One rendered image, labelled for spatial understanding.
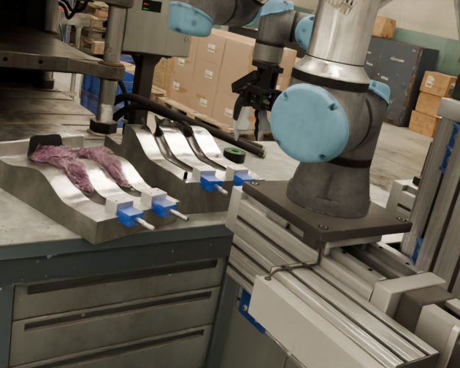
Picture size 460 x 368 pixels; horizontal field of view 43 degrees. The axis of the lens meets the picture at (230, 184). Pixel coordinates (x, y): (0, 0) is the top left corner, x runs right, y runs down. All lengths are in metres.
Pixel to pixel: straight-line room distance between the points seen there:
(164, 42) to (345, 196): 1.47
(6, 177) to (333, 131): 0.91
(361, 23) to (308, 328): 0.43
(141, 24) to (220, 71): 3.43
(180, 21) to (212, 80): 4.78
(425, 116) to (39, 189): 7.30
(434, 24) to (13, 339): 8.04
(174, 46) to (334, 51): 1.56
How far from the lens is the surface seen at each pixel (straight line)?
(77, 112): 2.44
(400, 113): 8.46
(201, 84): 5.88
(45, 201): 1.39
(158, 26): 2.31
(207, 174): 1.50
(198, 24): 0.97
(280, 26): 1.45
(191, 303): 1.65
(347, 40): 0.84
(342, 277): 0.96
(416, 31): 9.07
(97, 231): 1.26
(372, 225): 1.00
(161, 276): 1.54
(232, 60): 5.55
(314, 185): 0.99
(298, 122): 0.84
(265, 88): 1.46
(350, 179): 0.99
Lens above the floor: 1.36
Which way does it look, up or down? 18 degrees down
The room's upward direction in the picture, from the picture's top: 11 degrees clockwise
